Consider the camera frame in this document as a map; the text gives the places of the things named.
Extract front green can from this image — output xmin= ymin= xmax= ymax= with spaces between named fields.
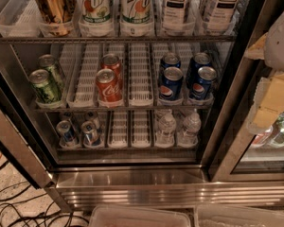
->
xmin=28 ymin=69 xmax=62 ymax=104

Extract right clear water bottle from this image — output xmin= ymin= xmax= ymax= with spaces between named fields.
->
xmin=178 ymin=113 xmax=202 ymax=148

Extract left blue silver can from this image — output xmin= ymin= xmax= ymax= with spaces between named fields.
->
xmin=56 ymin=120 xmax=79 ymax=147

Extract gold tall can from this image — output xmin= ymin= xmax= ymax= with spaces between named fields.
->
xmin=35 ymin=0 xmax=76 ymax=36

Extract open steel fridge door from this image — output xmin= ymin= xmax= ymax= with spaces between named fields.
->
xmin=0 ymin=74 xmax=52 ymax=188

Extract front red cola can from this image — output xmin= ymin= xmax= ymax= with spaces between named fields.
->
xmin=96 ymin=68 xmax=122 ymax=102

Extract pepsi can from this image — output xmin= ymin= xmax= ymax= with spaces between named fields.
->
xmin=159 ymin=52 xmax=181 ymax=75
xmin=159 ymin=67 xmax=184 ymax=101
xmin=186 ymin=52 xmax=211 ymax=87
xmin=189 ymin=66 xmax=217 ymax=100

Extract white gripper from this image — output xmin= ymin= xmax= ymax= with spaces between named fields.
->
xmin=244 ymin=11 xmax=284 ymax=134

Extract blue silver can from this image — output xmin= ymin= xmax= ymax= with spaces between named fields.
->
xmin=56 ymin=120 xmax=79 ymax=147
xmin=81 ymin=121 xmax=100 ymax=147

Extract clear water bottle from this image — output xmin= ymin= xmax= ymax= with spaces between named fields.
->
xmin=178 ymin=113 xmax=202 ymax=148
xmin=156 ymin=113 xmax=176 ymax=148

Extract front right pepsi can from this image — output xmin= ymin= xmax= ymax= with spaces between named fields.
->
xmin=189 ymin=66 xmax=217 ymax=100

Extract rear red cola can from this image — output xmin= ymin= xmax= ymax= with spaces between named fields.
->
xmin=100 ymin=53 xmax=123 ymax=88

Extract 7up bottle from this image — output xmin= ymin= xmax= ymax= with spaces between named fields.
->
xmin=79 ymin=0 xmax=113 ymax=24
xmin=121 ymin=0 xmax=151 ymax=25

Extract tea bottle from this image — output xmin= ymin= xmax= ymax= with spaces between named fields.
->
xmin=162 ymin=0 xmax=191 ymax=30
xmin=203 ymin=0 xmax=239 ymax=34

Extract right 7up bottle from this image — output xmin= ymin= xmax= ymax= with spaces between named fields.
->
xmin=121 ymin=0 xmax=151 ymax=25

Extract black floor cables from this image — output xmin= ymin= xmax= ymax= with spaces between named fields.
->
xmin=0 ymin=153 xmax=90 ymax=227

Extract red cola can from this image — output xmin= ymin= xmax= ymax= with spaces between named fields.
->
xmin=96 ymin=68 xmax=122 ymax=102
xmin=100 ymin=53 xmax=123 ymax=88

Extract right blue silver can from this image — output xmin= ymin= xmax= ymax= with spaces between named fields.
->
xmin=81 ymin=121 xmax=100 ymax=147

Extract left clear water bottle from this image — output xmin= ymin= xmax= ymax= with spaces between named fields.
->
xmin=156 ymin=113 xmax=176 ymax=148

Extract right clear plastic bin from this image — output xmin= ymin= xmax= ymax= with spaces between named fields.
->
xmin=194 ymin=204 xmax=284 ymax=227

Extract rear green can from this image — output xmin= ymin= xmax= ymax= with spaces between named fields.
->
xmin=38 ymin=54 xmax=65 ymax=92

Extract right tea bottle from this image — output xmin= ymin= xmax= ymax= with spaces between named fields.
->
xmin=203 ymin=0 xmax=239 ymax=34

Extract left tea bottle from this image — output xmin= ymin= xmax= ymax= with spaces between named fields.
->
xmin=162 ymin=0 xmax=191 ymax=30

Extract empty clear shelf tray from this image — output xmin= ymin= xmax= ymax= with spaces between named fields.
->
xmin=0 ymin=0 xmax=42 ymax=38

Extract green can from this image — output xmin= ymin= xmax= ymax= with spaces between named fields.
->
xmin=28 ymin=69 xmax=62 ymax=104
xmin=38 ymin=54 xmax=65 ymax=92

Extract left 7up bottle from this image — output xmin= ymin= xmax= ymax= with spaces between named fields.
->
xmin=79 ymin=0 xmax=113 ymax=24

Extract rear right pepsi can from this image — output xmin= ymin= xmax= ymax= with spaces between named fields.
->
xmin=186 ymin=52 xmax=211 ymax=87

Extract rear left pepsi can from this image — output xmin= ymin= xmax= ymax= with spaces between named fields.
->
xmin=159 ymin=52 xmax=181 ymax=75

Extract stainless steel fridge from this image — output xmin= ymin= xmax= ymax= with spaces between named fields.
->
xmin=0 ymin=0 xmax=284 ymax=211

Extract clear plastic bin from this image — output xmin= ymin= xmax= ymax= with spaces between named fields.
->
xmin=88 ymin=205 xmax=191 ymax=227
xmin=194 ymin=204 xmax=284 ymax=227

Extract front left pepsi can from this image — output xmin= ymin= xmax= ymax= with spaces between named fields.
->
xmin=159 ymin=67 xmax=184 ymax=101

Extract left clear plastic bin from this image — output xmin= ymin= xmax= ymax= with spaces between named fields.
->
xmin=88 ymin=205 xmax=191 ymax=227

